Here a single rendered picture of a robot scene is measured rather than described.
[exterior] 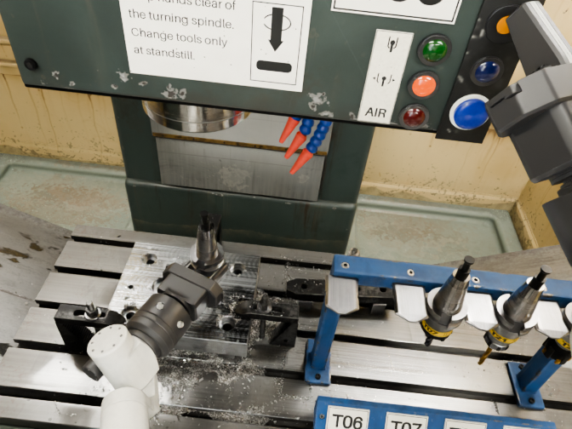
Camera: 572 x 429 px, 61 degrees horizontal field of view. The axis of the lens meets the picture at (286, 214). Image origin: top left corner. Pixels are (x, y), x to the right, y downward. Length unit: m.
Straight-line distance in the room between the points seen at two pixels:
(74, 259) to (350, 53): 0.98
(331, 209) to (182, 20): 1.06
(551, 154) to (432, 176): 1.51
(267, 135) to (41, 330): 0.69
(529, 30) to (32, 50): 0.41
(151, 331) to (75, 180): 1.25
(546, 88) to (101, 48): 0.35
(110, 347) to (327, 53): 0.55
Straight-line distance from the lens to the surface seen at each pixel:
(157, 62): 0.46
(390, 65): 0.44
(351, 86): 0.44
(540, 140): 0.37
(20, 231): 1.68
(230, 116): 0.65
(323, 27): 0.42
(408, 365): 1.11
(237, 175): 1.35
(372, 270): 0.81
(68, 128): 1.96
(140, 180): 1.49
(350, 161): 1.34
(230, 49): 0.44
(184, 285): 0.89
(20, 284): 1.58
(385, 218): 1.86
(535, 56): 0.41
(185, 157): 1.35
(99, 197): 1.91
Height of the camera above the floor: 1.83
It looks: 44 degrees down
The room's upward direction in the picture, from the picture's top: 6 degrees clockwise
